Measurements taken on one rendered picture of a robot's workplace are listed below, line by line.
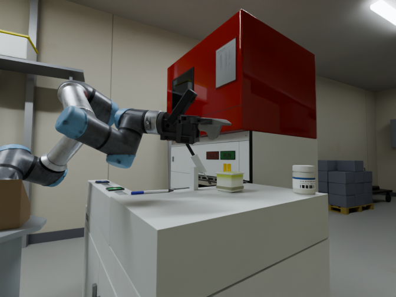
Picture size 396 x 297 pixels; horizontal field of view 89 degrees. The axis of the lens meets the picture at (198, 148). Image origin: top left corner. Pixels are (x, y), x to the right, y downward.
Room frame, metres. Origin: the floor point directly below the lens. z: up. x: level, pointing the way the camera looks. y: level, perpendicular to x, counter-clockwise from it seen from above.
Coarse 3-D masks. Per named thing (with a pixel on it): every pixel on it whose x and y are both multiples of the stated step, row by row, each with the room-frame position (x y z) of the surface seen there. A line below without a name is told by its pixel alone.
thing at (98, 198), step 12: (96, 180) 1.07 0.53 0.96; (108, 180) 1.07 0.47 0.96; (96, 192) 0.83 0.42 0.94; (108, 192) 0.71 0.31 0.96; (120, 192) 0.74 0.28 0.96; (96, 204) 0.83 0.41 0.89; (108, 204) 0.64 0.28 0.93; (96, 216) 0.82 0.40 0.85; (108, 216) 0.63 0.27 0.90; (108, 228) 0.63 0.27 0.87; (108, 240) 0.62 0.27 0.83
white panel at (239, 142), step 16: (176, 144) 1.57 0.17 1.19; (192, 144) 1.38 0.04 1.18; (208, 144) 1.24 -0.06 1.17; (224, 144) 1.12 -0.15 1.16; (240, 144) 1.02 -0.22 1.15; (176, 160) 1.57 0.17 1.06; (192, 160) 1.38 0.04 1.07; (208, 160) 1.24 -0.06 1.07; (224, 160) 1.12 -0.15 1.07; (240, 160) 1.02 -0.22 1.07; (176, 176) 1.56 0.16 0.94
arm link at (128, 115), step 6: (126, 108) 0.64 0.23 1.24; (132, 108) 0.64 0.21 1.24; (120, 114) 0.62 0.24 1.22; (126, 114) 0.62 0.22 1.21; (132, 114) 0.61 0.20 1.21; (138, 114) 0.61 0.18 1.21; (144, 114) 0.60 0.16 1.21; (114, 120) 0.63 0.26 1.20; (120, 120) 0.62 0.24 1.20; (126, 120) 0.61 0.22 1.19; (132, 120) 0.61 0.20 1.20; (138, 120) 0.60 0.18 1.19; (120, 126) 0.61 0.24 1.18; (126, 126) 0.60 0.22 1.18; (132, 126) 0.60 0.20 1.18; (138, 126) 0.61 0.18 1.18; (138, 132) 0.61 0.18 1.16; (144, 132) 0.62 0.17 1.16
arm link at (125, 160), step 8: (112, 128) 0.56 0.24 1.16; (120, 128) 0.60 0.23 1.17; (128, 128) 0.60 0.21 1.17; (112, 136) 0.54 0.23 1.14; (120, 136) 0.57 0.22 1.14; (128, 136) 0.59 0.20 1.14; (136, 136) 0.61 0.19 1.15; (112, 144) 0.55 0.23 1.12; (120, 144) 0.56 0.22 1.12; (128, 144) 0.58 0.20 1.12; (136, 144) 0.61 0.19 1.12; (104, 152) 0.56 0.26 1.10; (112, 152) 0.56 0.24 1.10; (120, 152) 0.57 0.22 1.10; (128, 152) 0.58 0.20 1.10; (136, 152) 0.62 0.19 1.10; (112, 160) 0.56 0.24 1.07; (120, 160) 0.57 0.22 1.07; (128, 160) 0.58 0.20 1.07
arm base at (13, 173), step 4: (0, 164) 0.79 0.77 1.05; (4, 164) 0.80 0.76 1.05; (8, 164) 0.80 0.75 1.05; (0, 168) 0.78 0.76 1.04; (4, 168) 0.79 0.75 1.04; (8, 168) 0.80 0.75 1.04; (12, 168) 0.81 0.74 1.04; (16, 168) 0.82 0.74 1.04; (0, 172) 0.76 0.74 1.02; (4, 172) 0.77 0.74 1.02; (8, 172) 0.78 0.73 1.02; (12, 172) 0.80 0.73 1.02; (16, 172) 0.81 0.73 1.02; (20, 172) 0.83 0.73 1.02; (0, 176) 0.75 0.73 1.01; (4, 176) 0.75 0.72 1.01; (8, 176) 0.77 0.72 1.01; (12, 176) 0.79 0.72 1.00; (16, 176) 0.80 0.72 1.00; (20, 176) 0.82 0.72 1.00
